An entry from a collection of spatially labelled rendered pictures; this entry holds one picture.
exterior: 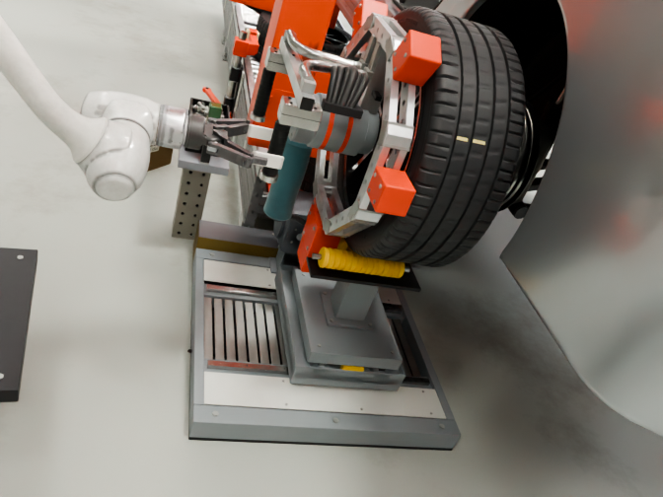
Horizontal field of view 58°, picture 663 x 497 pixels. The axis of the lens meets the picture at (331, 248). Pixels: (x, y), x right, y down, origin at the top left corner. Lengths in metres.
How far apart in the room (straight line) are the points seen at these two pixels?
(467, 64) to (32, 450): 1.40
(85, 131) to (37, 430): 0.87
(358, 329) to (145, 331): 0.69
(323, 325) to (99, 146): 0.97
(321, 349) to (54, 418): 0.74
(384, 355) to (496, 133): 0.80
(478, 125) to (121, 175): 0.75
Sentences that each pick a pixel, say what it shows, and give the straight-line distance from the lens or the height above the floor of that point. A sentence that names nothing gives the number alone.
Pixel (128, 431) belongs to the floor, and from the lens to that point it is 1.77.
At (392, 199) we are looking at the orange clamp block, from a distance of 1.29.
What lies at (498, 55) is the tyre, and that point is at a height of 1.15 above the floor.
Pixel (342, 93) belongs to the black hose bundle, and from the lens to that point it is 1.33.
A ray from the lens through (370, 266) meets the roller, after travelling 1.66.
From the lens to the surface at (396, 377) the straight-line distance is 1.92.
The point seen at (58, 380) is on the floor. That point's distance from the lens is 1.88.
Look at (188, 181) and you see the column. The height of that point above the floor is 0.25.
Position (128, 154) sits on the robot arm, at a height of 0.85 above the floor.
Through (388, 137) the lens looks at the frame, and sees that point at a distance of 1.32.
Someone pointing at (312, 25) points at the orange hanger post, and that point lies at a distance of 1.98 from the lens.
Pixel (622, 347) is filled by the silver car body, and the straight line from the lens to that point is 1.18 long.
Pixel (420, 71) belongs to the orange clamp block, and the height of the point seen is 1.09.
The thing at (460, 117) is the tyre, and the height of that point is 1.03.
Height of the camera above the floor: 1.41
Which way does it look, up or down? 32 degrees down
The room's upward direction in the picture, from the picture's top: 20 degrees clockwise
